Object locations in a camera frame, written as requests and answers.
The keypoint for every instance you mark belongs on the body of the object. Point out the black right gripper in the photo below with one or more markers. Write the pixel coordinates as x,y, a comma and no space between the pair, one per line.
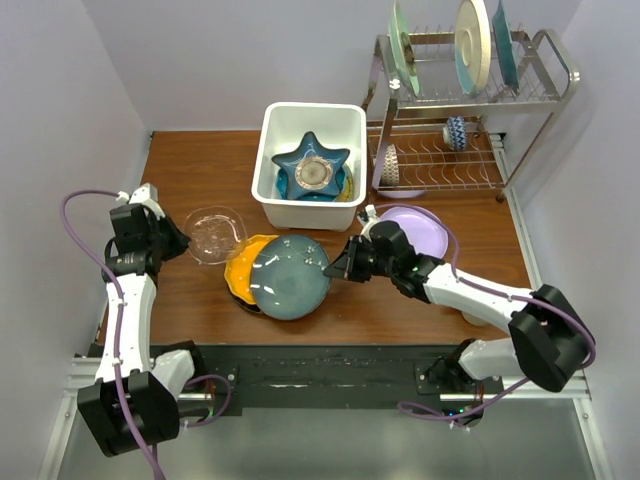
345,266

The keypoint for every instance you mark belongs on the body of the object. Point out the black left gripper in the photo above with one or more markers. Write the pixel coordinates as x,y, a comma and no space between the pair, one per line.
179,240

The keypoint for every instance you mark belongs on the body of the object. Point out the clear glass plate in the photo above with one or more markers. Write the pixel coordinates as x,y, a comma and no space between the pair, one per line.
216,234

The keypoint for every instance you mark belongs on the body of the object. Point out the grey blue ceramic plate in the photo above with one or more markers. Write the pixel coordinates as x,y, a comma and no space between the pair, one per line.
287,279

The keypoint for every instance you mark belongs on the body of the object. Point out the orange polka dot plate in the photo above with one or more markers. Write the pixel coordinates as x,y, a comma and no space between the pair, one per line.
238,267

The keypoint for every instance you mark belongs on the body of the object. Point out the woven bamboo plate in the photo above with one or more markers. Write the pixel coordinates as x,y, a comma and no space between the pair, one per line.
346,182

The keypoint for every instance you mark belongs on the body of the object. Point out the blue star-shaped dish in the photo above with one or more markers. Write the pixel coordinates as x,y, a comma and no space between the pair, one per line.
311,168

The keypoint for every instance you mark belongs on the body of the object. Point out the blue polka dot plate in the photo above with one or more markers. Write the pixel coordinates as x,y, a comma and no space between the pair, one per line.
281,186

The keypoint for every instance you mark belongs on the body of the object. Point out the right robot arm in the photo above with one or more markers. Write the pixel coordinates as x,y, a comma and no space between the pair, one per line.
547,342

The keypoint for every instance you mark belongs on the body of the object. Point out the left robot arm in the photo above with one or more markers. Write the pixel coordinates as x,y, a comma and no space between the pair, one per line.
134,392

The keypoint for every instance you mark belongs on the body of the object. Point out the white plastic bin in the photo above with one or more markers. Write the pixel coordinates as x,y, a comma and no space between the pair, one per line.
335,126

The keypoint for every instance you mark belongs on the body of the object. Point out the lavender plate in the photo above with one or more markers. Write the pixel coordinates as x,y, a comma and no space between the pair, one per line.
423,233

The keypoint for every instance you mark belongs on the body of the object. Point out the black gold striped plate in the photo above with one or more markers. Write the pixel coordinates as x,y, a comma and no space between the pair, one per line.
248,307

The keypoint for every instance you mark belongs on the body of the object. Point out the cream ceramic mug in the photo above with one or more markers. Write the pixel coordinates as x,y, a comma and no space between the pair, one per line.
474,320

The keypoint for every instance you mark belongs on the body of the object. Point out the blue zigzag bowl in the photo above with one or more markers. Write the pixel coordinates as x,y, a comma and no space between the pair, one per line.
455,134

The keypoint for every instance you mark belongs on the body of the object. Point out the metal dish rack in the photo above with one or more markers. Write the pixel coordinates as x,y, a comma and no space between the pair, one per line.
504,129

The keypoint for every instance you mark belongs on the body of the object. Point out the mint plate in rack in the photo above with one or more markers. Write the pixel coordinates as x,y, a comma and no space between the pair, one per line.
402,50

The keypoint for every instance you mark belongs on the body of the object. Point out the cream blue spiral plate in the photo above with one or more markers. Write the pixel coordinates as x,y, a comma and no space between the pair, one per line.
472,45

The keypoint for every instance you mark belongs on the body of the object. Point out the teal plate in rack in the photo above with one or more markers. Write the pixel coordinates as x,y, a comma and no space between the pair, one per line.
504,49

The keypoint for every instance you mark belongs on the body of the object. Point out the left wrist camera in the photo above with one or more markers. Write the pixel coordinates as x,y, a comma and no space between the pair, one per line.
147,195

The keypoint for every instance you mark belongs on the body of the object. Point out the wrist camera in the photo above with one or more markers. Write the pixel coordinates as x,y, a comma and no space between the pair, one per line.
147,195
367,218

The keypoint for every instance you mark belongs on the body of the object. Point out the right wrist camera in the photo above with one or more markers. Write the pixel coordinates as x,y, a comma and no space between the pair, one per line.
367,218

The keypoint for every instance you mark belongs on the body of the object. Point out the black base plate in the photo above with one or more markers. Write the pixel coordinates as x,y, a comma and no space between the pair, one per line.
323,376

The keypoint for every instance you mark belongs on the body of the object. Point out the aluminium frame rail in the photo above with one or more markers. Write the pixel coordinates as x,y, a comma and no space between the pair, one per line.
527,434

